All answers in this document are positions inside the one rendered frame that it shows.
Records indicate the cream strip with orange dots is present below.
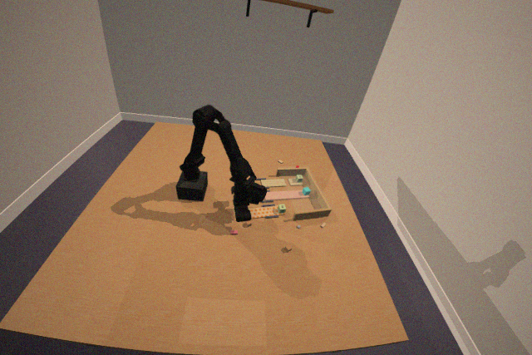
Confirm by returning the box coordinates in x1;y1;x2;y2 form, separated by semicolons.
249;205;285;219

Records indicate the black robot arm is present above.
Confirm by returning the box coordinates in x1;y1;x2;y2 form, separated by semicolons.
179;105;267;205

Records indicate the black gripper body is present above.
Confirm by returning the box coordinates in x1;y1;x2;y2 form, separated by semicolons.
231;187;251;222

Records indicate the pink flat strip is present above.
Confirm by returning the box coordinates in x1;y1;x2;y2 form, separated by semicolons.
265;191;290;201

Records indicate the tan open-top box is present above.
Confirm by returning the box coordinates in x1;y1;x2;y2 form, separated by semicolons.
276;166;333;220

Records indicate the pale yellow flat strip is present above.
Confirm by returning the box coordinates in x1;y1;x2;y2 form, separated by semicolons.
261;179;284;187

